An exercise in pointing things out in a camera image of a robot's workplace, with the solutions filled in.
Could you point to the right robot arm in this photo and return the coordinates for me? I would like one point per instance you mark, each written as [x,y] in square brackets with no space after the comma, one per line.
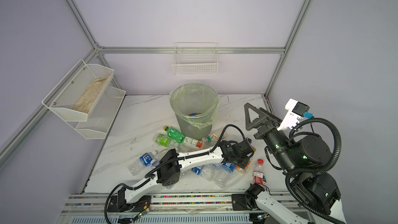
[304,157]

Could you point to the beige cloth in shelf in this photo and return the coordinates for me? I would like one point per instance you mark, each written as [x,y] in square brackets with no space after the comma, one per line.
[87,100]

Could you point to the grey mesh waste bin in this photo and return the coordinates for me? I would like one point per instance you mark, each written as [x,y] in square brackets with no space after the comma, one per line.
[195,115]

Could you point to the aluminium front rail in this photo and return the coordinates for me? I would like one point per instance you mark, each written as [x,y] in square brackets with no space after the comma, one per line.
[159,203]

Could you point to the blue label crushed bottle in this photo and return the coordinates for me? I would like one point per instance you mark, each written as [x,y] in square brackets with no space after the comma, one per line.
[206,171]

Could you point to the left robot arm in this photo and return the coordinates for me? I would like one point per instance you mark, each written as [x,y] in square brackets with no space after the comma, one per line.
[172,164]

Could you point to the white wire wall basket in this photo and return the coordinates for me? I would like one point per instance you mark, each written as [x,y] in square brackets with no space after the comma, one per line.
[194,63]

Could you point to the orange label bottle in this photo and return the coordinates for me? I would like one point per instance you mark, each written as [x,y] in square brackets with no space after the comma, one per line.
[243,170]

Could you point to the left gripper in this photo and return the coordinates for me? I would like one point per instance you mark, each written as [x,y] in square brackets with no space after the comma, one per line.
[244,164]

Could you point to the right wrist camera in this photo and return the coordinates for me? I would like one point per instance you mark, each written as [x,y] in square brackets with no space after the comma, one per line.
[296,111]

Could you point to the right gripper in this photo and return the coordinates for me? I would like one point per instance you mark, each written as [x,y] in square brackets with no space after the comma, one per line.
[258,120]

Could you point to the white red label bottle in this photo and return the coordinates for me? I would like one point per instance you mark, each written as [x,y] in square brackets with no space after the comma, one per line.
[192,143]

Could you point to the lower white mesh shelf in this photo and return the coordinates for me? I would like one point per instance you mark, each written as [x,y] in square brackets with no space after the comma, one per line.
[102,117]

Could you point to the white mesh shelf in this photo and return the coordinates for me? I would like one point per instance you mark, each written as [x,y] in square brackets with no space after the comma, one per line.
[102,117]
[63,97]

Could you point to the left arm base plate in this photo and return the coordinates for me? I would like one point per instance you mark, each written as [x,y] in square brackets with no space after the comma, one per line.
[115,205]

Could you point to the aluminium frame back rail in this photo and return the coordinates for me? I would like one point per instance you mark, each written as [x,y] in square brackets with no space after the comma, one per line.
[172,50]

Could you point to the blue label bottle left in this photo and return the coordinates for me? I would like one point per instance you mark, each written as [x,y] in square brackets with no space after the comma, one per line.
[142,162]

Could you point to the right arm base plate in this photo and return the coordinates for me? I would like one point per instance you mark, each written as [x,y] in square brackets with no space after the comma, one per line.
[243,202]

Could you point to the small green label bottle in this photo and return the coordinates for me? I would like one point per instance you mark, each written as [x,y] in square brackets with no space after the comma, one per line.
[162,140]

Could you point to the green soda bottle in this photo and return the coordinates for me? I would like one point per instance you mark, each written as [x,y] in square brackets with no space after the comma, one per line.
[174,134]

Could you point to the upper white mesh shelf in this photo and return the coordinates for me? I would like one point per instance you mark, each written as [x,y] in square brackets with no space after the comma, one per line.
[63,97]

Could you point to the green plastic bin liner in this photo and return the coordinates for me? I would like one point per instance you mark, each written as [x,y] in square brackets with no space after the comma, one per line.
[199,99]

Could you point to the red cap water bottle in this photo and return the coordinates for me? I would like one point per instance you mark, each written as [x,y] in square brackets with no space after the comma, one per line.
[258,173]

